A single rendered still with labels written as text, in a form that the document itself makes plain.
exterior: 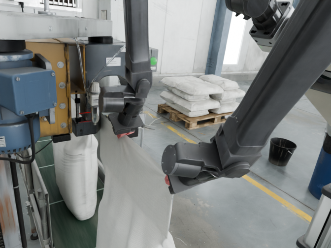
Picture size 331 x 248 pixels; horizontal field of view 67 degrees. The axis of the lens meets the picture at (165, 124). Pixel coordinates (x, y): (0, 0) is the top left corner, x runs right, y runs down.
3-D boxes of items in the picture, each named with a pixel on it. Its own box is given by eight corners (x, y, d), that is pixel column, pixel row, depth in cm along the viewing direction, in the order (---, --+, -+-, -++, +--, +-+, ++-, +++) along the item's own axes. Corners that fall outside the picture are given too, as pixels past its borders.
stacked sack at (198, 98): (210, 101, 383) (212, 93, 378) (187, 103, 362) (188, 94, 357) (186, 89, 435) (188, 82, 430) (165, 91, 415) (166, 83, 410)
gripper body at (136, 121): (106, 117, 80) (112, 102, 75) (134, 112, 86) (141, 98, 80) (114, 134, 77) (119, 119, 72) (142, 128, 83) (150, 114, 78)
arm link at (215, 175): (233, 178, 49) (230, 150, 51) (204, 174, 46) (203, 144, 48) (211, 184, 54) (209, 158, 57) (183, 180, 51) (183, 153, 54)
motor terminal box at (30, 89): (59, 116, 63) (56, 70, 58) (19, 128, 55) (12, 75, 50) (38, 108, 66) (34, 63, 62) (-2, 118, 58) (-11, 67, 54)
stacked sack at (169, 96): (204, 101, 425) (205, 93, 419) (174, 106, 385) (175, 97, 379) (187, 94, 454) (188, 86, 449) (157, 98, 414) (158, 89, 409)
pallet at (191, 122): (240, 118, 437) (242, 111, 432) (188, 130, 368) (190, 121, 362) (207, 104, 497) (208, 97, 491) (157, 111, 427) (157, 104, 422)
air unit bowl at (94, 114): (100, 122, 90) (100, 106, 88) (92, 124, 88) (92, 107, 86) (97, 119, 92) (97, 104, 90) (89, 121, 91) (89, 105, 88)
